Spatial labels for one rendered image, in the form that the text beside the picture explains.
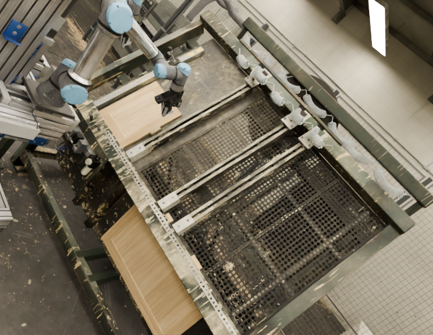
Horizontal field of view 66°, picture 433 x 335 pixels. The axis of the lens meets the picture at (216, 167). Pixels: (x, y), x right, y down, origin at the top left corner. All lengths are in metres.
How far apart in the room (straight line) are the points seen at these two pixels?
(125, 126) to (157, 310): 1.28
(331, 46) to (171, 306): 6.28
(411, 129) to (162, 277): 5.50
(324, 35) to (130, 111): 5.76
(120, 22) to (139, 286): 1.70
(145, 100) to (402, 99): 5.35
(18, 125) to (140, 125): 0.92
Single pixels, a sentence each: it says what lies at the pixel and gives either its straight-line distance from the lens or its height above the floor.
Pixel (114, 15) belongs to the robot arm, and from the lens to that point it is 1.59.
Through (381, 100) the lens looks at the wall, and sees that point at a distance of 7.03.
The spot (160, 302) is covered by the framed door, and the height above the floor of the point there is 0.42.
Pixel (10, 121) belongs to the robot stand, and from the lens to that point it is 1.78.
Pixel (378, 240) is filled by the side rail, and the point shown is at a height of 1.74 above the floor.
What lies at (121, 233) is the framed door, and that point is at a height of 0.42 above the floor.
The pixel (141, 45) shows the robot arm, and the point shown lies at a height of 1.56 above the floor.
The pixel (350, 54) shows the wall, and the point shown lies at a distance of 7.42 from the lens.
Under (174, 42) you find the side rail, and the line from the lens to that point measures 2.92.
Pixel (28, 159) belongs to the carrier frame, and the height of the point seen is 0.17.
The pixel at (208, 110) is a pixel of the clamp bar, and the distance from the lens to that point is 2.41.
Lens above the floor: 1.87
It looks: 15 degrees down
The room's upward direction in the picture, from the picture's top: 47 degrees clockwise
